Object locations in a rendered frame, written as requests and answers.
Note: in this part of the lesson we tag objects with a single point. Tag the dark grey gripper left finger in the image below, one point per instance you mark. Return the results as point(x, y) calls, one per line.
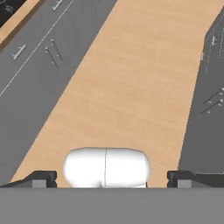
point(43, 176)

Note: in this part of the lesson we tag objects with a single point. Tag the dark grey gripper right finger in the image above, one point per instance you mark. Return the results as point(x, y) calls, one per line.
point(180, 176)

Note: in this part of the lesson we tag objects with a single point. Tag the grey cabinet run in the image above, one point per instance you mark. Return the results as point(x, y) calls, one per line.
point(32, 96)
point(204, 137)

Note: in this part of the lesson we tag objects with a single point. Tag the white rounded object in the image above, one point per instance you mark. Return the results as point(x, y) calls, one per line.
point(106, 167)

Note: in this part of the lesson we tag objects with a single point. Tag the black appliance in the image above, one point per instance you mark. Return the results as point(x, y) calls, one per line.
point(8, 10)

